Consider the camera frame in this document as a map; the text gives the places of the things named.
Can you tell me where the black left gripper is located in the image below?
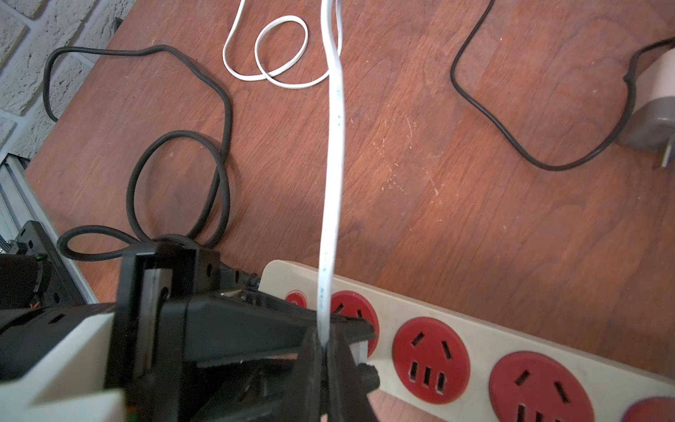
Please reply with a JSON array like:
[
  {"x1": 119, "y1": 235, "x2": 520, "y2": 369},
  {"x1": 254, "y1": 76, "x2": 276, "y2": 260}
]
[{"x1": 104, "y1": 239, "x2": 380, "y2": 421}]

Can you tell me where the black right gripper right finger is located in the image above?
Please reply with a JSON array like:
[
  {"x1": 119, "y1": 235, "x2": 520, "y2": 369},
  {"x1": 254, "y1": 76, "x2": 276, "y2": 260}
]
[{"x1": 325, "y1": 326, "x2": 378, "y2": 421}]

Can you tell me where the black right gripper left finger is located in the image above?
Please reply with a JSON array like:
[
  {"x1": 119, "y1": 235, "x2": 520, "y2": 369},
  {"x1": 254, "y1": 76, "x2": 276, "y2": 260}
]
[{"x1": 276, "y1": 328, "x2": 324, "y2": 421}]

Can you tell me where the white fan power cable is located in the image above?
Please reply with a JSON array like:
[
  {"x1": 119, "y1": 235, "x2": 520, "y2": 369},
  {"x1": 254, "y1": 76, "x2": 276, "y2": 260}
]
[{"x1": 221, "y1": 0, "x2": 347, "y2": 346}]

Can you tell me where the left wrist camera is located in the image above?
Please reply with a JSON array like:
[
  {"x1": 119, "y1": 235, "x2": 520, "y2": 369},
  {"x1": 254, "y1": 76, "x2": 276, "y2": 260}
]
[{"x1": 0, "y1": 310, "x2": 128, "y2": 422}]

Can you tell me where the beige red power strip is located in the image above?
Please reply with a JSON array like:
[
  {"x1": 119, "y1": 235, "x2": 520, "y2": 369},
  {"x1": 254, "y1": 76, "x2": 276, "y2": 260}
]
[{"x1": 257, "y1": 259, "x2": 675, "y2": 422}]

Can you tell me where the black power strip cable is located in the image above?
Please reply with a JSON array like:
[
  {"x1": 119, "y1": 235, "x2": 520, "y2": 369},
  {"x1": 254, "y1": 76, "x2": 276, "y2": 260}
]
[{"x1": 41, "y1": 44, "x2": 262, "y2": 291}]

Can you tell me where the grey usb wall adapter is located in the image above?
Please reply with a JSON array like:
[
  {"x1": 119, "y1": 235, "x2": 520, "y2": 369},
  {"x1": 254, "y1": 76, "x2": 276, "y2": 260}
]
[{"x1": 618, "y1": 49, "x2": 674, "y2": 168}]

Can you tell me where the white fan plug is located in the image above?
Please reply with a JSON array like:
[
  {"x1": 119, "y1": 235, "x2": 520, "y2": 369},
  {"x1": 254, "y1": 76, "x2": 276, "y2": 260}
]
[{"x1": 349, "y1": 340, "x2": 368, "y2": 366}]

